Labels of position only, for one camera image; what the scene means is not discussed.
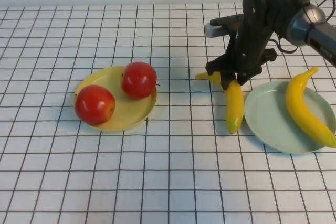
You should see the long yellow banana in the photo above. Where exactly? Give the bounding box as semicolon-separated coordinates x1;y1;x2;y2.
285;67;336;149

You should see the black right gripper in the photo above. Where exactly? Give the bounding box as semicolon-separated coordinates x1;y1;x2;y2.
206;22;278;90

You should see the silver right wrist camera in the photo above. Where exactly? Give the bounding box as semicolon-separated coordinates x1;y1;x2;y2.
204;14;246;38

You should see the yellow round plate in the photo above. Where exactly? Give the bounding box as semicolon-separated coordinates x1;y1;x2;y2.
73;66;158;133

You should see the curved yellow banana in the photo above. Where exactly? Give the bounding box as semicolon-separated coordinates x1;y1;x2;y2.
195;71;244;135

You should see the white grid tablecloth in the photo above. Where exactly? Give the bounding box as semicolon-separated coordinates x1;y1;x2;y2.
0;1;336;224

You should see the red apple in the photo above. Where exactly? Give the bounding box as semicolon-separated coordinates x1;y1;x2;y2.
121;61;158;100
74;84;116;126

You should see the pale blue round plate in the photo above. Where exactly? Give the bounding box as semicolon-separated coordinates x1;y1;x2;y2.
243;81;336;154

